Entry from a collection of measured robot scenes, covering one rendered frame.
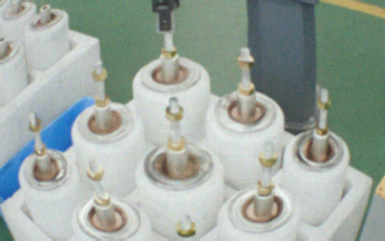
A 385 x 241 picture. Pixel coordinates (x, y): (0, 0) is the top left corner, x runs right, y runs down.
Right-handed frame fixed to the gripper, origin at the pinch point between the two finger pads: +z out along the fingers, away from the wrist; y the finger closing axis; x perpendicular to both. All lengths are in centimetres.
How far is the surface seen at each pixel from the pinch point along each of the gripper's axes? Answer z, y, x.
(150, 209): 13.9, -20.1, 1.3
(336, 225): 17.3, -21.7, -22.2
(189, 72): 10.0, 0.4, -2.2
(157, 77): 10.3, -0.4, 1.8
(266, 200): 7.6, -25.0, -11.3
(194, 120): 14.4, -3.5, -2.8
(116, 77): 35, 35, 15
